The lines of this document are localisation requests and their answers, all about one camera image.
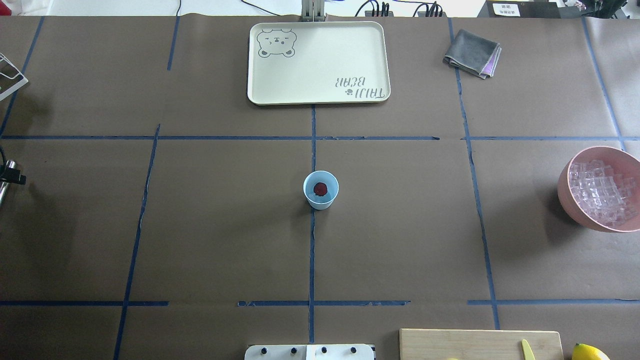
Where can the red strawberry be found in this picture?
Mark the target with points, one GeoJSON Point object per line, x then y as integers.
{"type": "Point", "coordinates": [320, 189]}

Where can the light blue plastic cup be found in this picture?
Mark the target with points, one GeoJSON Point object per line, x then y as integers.
{"type": "Point", "coordinates": [333, 188]}

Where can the pink bowl of ice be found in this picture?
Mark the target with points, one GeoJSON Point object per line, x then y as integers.
{"type": "Point", "coordinates": [599, 189]}

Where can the cream bear serving tray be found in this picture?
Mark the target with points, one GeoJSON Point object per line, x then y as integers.
{"type": "Point", "coordinates": [295, 63]}

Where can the bamboo cutting board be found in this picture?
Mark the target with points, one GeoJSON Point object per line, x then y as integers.
{"type": "Point", "coordinates": [466, 344]}

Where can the grey folded cloth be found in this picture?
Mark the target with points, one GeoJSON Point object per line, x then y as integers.
{"type": "Point", "coordinates": [473, 54]}

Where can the black box device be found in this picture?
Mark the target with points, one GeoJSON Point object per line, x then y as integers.
{"type": "Point", "coordinates": [527, 9]}

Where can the yellow plastic knife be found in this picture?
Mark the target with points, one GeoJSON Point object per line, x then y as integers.
{"type": "Point", "coordinates": [527, 351]}

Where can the yellow lemon lower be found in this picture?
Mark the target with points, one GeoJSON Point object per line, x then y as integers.
{"type": "Point", "coordinates": [582, 351]}

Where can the aluminium frame post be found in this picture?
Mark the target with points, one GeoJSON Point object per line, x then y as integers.
{"type": "Point", "coordinates": [313, 11]}

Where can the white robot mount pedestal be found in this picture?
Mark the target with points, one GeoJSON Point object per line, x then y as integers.
{"type": "Point", "coordinates": [348, 351]}

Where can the white wire cup rack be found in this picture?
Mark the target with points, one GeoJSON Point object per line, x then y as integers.
{"type": "Point", "coordinates": [11, 78]}

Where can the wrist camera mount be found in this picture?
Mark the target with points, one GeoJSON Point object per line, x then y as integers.
{"type": "Point", "coordinates": [10, 174]}

